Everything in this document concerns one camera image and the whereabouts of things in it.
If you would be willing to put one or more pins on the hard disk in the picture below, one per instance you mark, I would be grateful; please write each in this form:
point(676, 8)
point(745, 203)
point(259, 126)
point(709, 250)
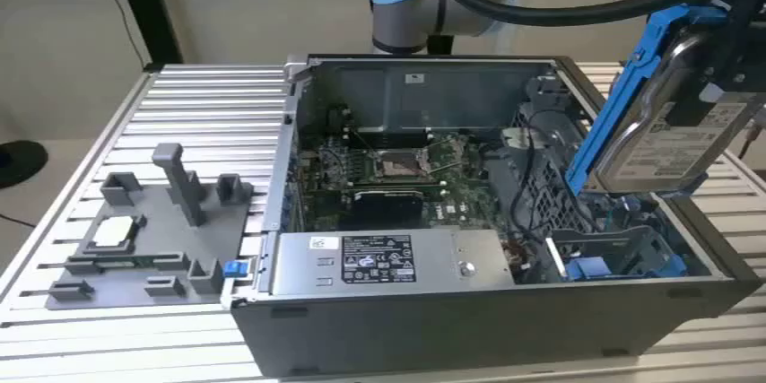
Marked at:
point(658, 150)

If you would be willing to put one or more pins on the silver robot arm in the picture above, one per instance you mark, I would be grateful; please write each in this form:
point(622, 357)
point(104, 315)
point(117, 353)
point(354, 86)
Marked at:
point(412, 11)

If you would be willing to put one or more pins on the blue disk carrier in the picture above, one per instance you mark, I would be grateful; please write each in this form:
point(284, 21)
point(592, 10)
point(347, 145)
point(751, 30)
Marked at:
point(588, 266)

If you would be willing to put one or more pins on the perforated metal drive cage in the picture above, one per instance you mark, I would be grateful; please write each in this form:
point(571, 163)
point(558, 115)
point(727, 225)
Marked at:
point(538, 185)

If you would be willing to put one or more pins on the green motherboard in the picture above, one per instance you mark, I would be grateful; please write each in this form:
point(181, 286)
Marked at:
point(467, 194)

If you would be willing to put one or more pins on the CPU socket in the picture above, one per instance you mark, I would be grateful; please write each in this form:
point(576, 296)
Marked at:
point(398, 163)

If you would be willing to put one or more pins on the locking lever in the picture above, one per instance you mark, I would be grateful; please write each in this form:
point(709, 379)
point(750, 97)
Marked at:
point(364, 141)

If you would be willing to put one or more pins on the black graphics card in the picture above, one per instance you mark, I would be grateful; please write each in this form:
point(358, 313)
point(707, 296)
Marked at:
point(383, 210)

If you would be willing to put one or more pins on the dark grey PC case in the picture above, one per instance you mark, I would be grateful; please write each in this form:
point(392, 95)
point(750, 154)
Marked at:
point(419, 333)

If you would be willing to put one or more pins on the silver power supply unit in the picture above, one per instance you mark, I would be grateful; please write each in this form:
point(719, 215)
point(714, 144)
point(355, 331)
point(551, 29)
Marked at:
point(299, 266)

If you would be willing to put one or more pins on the blue case latch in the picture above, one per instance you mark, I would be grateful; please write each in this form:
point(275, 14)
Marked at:
point(235, 268)

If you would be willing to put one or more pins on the grey part rack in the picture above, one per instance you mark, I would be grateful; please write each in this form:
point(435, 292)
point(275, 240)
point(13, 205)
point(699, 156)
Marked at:
point(155, 203)

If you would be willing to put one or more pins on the green RAM stick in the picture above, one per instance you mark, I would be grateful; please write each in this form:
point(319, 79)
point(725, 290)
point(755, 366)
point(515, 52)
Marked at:
point(143, 261)

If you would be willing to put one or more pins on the silver CPU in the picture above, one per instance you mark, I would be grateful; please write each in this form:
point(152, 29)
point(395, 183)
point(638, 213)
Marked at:
point(113, 231)

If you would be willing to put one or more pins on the black round stand base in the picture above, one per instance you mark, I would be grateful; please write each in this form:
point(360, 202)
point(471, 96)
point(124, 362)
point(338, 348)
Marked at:
point(20, 163)

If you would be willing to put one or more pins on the black upright post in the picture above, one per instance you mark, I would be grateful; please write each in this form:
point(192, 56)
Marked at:
point(147, 6)

